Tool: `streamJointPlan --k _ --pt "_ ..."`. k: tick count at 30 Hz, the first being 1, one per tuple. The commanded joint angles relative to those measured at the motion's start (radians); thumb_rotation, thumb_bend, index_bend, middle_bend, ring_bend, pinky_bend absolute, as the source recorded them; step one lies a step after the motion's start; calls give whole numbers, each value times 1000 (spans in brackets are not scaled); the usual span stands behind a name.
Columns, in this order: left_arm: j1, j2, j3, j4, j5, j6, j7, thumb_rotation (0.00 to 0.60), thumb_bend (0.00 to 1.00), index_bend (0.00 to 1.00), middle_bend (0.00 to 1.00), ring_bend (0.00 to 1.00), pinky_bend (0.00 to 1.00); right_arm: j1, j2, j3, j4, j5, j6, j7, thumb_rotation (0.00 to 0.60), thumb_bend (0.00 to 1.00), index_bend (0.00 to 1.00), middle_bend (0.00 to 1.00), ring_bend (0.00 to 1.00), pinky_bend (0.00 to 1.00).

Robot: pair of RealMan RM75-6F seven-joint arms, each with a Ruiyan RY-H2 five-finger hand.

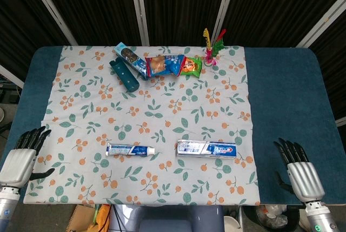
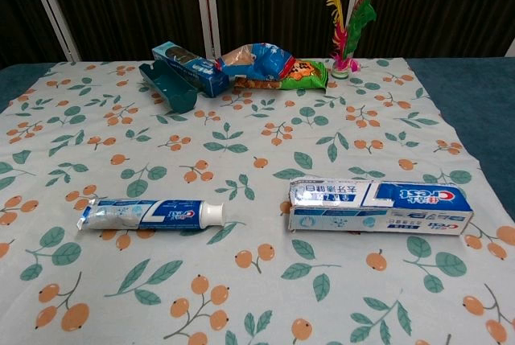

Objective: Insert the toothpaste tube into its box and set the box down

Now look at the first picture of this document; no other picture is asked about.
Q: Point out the white screen frame post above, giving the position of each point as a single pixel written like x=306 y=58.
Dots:
x=321 y=21
x=10 y=76
x=139 y=7
x=51 y=7
x=225 y=7

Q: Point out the black trash bin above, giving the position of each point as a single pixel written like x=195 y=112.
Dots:
x=273 y=218

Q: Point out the floral orange green tablecloth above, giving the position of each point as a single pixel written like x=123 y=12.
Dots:
x=151 y=107

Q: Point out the blue snack bag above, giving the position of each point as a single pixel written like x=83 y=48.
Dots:
x=163 y=65

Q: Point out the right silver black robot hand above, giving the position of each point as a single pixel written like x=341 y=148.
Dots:
x=305 y=178

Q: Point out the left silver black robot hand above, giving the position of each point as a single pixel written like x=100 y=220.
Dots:
x=20 y=161

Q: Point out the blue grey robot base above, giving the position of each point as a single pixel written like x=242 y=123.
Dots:
x=175 y=219

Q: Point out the white blue toothpaste tube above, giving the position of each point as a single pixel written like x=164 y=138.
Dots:
x=129 y=150

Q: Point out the white cup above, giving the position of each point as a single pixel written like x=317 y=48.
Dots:
x=232 y=224

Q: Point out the blue felt table cover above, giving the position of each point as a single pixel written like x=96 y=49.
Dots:
x=286 y=102

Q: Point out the blue cookie package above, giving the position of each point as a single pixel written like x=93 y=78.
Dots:
x=128 y=56

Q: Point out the green snack bag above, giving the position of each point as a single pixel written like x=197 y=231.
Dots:
x=191 y=67

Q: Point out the dark teal plastic tray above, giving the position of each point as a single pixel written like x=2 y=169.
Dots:
x=125 y=76

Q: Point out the white blue toothpaste box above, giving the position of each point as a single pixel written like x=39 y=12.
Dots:
x=205 y=148

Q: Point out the orange plastic bag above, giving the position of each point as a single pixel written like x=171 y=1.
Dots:
x=102 y=218

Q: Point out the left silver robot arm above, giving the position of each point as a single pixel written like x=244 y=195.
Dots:
x=6 y=207

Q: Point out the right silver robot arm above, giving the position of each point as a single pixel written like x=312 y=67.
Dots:
x=319 y=218

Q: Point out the colourful feather shuttlecock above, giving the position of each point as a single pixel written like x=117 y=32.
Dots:
x=210 y=53

